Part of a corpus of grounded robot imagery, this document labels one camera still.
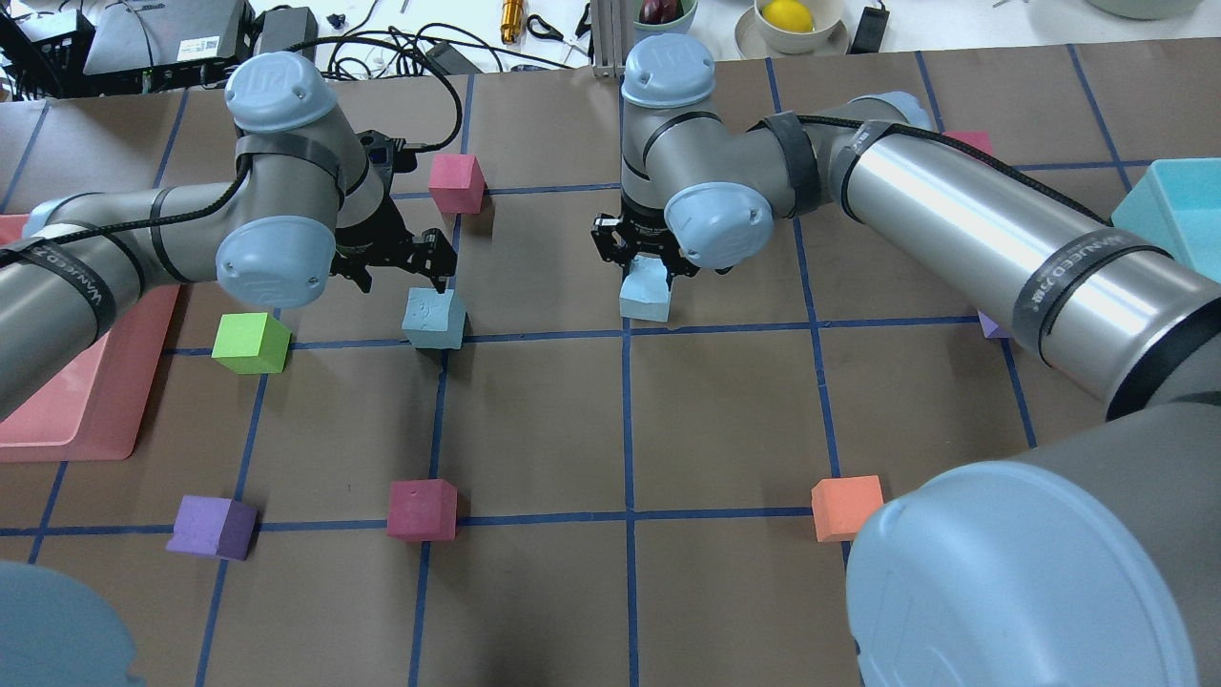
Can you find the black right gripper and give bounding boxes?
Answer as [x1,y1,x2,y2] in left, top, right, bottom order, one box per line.
[591,190,701,282]

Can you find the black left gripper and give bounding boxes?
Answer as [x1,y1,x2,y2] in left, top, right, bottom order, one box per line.
[330,131,458,293]

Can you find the light blue foam block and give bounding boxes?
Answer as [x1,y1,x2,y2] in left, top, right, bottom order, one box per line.
[400,287,466,349]
[619,254,672,323]

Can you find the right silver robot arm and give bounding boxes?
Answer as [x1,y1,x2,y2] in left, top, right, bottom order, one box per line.
[481,38,1219,686]

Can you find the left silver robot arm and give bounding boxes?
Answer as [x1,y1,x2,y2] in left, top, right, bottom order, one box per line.
[2,52,457,416]

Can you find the pink foam block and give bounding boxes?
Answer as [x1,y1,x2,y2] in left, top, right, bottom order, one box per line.
[385,480,459,543]
[945,131,994,156]
[429,154,486,215]

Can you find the green foam block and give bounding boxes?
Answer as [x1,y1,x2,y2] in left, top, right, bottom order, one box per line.
[211,314,292,375]

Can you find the green bowl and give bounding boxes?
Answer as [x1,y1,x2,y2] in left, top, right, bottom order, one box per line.
[632,0,698,40]

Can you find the beige plate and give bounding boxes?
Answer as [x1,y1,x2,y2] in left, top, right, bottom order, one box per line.
[735,10,851,59]

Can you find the scissors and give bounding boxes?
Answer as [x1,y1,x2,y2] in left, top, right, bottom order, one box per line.
[525,2,592,44]

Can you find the dark red fruit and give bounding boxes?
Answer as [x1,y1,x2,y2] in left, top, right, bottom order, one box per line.
[636,0,684,26]

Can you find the black power adapter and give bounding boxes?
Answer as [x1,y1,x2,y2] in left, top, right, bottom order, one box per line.
[254,6,319,55]
[847,4,890,52]

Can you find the beige bowl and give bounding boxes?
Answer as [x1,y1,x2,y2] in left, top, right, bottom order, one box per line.
[752,1,842,52]

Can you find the yellow lemon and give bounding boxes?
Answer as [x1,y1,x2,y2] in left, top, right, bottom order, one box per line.
[759,0,816,34]

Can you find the orange foam block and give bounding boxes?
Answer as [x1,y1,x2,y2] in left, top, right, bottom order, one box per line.
[810,475,884,543]

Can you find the purple foam block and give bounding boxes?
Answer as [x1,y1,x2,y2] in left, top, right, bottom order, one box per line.
[166,494,259,561]
[977,310,1012,340]

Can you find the black electronics box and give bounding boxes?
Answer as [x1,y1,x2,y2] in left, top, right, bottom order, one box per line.
[83,1,256,78]

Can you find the pink plastic tray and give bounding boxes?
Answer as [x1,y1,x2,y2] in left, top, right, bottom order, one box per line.
[1,232,178,464]

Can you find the turquoise plastic tray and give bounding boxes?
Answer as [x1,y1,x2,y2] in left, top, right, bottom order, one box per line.
[1111,157,1220,282]

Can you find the aluminium frame post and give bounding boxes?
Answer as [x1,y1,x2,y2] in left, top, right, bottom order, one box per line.
[590,0,637,78]

